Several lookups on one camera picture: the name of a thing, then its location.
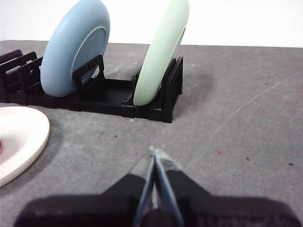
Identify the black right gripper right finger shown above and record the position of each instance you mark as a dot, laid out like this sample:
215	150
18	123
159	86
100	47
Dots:
225	212

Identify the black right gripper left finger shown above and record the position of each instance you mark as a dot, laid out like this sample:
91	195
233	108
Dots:
94	210

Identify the cream pale yellow plate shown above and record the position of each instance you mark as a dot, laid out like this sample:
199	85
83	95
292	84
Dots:
21	137

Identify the black plastic plate rack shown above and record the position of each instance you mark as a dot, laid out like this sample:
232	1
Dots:
111	94

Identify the pale green plate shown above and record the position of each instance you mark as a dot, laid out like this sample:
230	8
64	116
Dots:
156	61

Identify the light blue plate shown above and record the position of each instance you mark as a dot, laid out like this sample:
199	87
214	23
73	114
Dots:
64	47

